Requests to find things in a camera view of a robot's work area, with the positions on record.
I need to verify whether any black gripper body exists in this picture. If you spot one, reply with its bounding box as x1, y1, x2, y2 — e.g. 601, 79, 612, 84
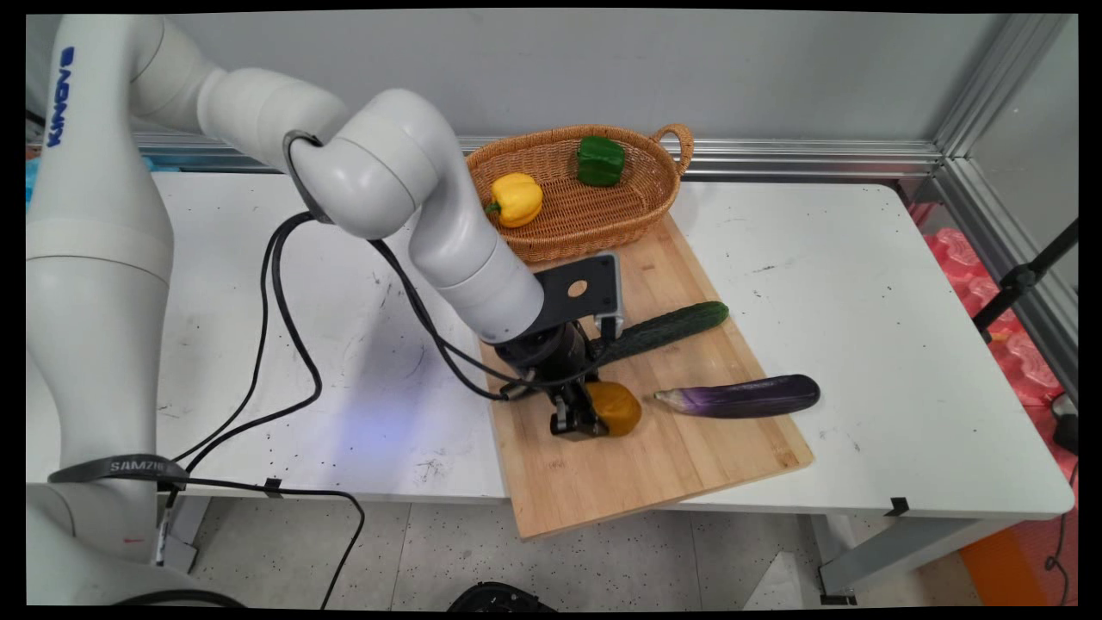
493, 320, 605, 403

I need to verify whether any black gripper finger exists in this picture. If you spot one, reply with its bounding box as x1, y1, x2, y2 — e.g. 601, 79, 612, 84
572, 383, 612, 442
549, 392, 578, 440

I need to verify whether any orange bell pepper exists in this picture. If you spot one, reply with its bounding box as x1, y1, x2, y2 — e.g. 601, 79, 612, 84
585, 381, 643, 437

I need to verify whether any wooden cutting board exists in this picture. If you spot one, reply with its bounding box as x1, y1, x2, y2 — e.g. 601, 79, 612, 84
455, 211, 815, 541

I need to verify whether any dark green cucumber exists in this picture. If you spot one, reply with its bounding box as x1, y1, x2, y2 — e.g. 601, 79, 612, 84
590, 301, 731, 364

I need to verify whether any woven wicker basket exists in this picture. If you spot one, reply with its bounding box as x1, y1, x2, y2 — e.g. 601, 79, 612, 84
465, 123, 695, 264

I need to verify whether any yellow bell pepper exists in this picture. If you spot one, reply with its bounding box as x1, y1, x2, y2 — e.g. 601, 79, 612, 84
484, 172, 544, 229

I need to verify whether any purple eggplant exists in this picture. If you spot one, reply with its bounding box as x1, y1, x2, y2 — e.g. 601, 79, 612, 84
653, 374, 821, 420

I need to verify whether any black round floor object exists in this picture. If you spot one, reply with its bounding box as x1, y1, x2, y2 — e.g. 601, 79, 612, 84
448, 581, 560, 614

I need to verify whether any green bell pepper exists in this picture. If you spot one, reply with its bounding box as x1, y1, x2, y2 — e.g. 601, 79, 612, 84
575, 135, 627, 188

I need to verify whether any grey table leg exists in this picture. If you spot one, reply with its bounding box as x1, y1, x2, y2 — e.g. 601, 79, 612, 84
158, 495, 212, 574
809, 515, 1017, 606

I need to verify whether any pink bubble sheet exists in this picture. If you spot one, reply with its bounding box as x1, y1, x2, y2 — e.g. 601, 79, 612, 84
908, 202, 1066, 410

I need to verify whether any black tripod stand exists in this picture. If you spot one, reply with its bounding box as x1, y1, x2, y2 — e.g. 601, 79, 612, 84
973, 220, 1079, 343

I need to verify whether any small black device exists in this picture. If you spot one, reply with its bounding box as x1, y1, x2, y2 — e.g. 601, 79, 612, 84
1052, 394, 1079, 456

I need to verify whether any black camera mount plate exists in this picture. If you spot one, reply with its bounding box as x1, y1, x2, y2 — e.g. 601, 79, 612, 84
532, 252, 625, 343

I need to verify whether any aluminium frame rail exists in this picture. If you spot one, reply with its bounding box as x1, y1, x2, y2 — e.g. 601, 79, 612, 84
934, 155, 1079, 399
129, 131, 945, 182

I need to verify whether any black velcro strap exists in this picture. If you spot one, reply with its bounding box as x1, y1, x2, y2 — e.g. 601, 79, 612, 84
282, 129, 337, 226

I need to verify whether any grey printed velcro strap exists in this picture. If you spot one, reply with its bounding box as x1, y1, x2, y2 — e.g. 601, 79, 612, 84
47, 454, 190, 492

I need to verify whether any thin black floor cable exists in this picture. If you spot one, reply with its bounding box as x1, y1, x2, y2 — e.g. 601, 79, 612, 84
1044, 465, 1079, 605

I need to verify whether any aluminium frame post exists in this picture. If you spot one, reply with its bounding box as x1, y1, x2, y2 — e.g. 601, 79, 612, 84
934, 13, 1073, 160

